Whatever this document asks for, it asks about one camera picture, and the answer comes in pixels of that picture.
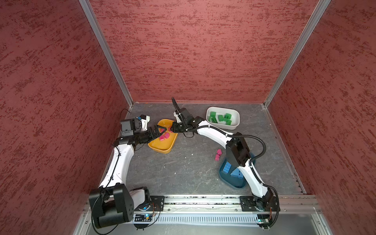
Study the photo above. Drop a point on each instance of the left controller board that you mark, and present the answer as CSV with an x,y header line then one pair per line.
x,y
142,221

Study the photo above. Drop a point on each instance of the controller board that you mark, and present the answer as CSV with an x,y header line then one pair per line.
x,y
264,221
142,221

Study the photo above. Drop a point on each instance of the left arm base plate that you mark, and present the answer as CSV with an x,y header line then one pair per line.
x,y
154,204

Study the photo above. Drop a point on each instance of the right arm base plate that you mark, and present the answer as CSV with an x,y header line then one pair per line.
x,y
251,204

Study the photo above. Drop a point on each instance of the left corner aluminium post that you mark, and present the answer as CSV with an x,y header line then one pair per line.
x,y
90,15

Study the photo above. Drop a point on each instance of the aluminium front rail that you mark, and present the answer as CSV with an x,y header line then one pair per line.
x,y
227,204

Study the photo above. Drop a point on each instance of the right controller board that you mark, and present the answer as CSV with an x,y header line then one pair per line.
x,y
264,221

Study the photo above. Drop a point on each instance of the teal plastic bin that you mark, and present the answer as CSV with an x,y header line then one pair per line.
x,y
231,181

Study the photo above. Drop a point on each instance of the blue long brick bottom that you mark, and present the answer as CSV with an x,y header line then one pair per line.
x,y
237,173

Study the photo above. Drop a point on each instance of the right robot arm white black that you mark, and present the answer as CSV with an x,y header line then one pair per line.
x,y
238,155

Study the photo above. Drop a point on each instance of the white plastic bin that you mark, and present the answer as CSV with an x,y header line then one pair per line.
x,y
222,111

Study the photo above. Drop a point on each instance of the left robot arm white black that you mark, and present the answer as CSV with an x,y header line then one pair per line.
x,y
112,203

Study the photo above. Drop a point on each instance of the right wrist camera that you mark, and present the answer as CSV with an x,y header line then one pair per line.
x,y
183,115

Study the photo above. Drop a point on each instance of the right corner aluminium post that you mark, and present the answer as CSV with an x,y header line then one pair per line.
x,y
301,42

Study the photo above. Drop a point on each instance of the yellow plastic bin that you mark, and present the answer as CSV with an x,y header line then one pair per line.
x,y
165,146

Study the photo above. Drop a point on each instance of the corner aluminium post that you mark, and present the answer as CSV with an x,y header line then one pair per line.
x,y
90,15
301,42

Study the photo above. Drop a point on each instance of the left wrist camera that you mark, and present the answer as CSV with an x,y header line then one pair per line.
x,y
143,121

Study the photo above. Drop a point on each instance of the blue long brick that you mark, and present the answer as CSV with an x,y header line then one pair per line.
x,y
226,167
237,173

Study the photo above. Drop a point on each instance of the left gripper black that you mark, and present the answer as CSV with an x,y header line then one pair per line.
x,y
153,136

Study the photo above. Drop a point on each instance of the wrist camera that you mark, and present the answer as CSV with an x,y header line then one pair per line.
x,y
183,115
143,121

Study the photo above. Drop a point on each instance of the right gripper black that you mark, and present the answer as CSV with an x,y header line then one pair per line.
x,y
176,128

